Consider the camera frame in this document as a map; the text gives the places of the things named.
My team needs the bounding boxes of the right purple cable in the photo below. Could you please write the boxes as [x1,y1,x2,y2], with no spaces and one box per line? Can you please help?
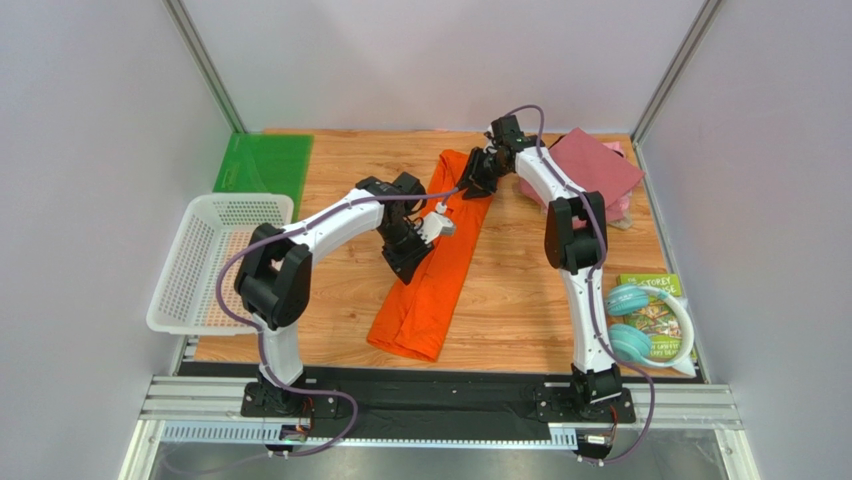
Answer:
[502,105,657,465]

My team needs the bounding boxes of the folded maroon t shirt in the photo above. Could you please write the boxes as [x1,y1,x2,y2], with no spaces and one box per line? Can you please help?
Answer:
[548,128,644,210]

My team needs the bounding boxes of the white plastic basket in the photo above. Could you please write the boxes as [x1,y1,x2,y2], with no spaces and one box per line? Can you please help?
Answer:
[146,193,294,336]

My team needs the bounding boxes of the aluminium frame rail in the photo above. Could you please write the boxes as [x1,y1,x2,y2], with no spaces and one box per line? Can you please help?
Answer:
[121,374,759,479]

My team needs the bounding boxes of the green picture book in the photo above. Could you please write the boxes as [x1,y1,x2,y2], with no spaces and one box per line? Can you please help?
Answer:
[615,272,699,374]

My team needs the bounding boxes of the green cutting mat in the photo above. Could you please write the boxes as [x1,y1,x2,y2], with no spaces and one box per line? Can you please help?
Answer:
[212,133,314,218]

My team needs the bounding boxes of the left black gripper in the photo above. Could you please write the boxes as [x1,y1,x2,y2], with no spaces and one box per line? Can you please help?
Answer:
[379,220,436,286]

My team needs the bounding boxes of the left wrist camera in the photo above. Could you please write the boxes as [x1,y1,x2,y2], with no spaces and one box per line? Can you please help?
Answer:
[417,202,456,244]

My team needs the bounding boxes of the teal headphones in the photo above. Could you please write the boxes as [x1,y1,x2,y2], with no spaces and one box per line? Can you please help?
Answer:
[604,284,696,369]

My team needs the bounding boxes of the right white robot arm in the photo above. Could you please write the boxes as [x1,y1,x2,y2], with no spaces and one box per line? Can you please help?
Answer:
[457,113,622,415]

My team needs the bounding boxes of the orange t shirt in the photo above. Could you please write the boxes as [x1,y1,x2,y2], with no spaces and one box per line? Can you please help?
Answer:
[366,148,495,363]

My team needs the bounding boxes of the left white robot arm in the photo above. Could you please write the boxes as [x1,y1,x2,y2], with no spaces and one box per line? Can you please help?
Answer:
[234,173,456,418]

